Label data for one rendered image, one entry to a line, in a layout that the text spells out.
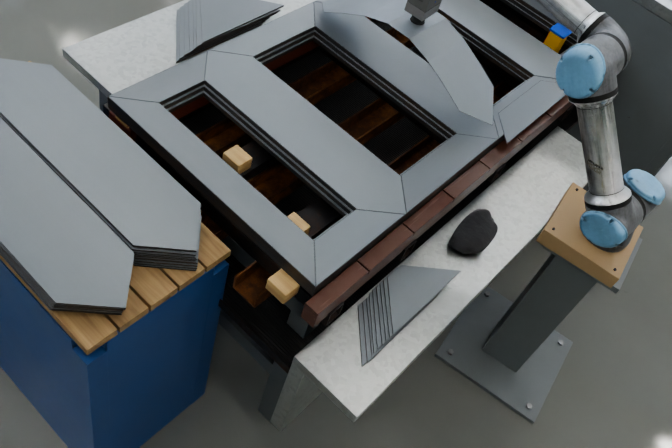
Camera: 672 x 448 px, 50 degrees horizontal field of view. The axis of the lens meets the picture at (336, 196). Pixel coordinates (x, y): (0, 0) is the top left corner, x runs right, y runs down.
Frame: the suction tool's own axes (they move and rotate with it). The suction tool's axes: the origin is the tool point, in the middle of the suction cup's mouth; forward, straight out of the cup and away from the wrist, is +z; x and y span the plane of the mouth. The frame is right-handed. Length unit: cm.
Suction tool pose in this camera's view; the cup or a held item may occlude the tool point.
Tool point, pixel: (416, 24)
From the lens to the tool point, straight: 212.9
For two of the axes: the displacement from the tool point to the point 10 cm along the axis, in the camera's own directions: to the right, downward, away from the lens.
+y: -6.1, 5.0, -6.1
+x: 7.6, 5.8, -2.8
